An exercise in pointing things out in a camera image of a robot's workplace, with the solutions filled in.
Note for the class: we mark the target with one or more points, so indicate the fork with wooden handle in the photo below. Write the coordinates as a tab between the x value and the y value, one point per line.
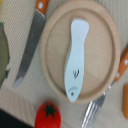
94	107

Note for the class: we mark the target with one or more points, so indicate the round wooden plate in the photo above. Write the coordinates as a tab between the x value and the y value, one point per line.
102	48

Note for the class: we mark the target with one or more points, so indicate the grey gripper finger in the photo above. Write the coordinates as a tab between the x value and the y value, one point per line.
4	55

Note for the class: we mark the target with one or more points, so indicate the toy bread loaf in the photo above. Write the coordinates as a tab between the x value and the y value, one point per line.
125	101

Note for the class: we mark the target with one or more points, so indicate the red toy tomato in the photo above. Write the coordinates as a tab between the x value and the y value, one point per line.
48	116

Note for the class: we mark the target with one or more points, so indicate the knife with wooden handle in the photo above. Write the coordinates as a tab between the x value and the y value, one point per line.
32	40

